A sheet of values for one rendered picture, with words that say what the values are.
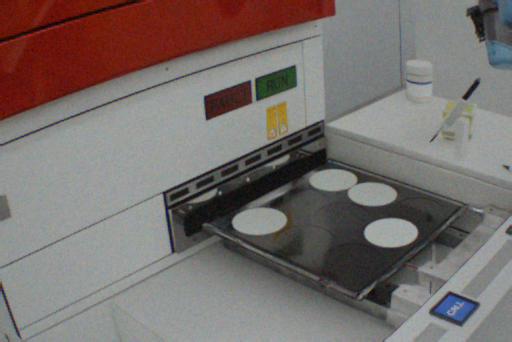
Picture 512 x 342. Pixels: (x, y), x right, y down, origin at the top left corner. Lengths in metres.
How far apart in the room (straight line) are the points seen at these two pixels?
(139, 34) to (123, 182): 0.26
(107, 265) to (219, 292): 0.21
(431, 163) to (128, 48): 0.65
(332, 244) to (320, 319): 0.14
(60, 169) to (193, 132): 0.28
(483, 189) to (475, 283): 0.37
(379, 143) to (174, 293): 0.54
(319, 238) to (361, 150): 0.33
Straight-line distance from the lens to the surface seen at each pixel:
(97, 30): 0.95
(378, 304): 1.04
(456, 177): 1.27
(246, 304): 1.10
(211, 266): 1.21
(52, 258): 1.06
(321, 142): 1.42
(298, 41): 1.33
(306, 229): 1.15
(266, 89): 1.27
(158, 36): 1.01
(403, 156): 1.33
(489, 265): 0.97
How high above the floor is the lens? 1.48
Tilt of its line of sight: 25 degrees down
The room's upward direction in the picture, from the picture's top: 4 degrees counter-clockwise
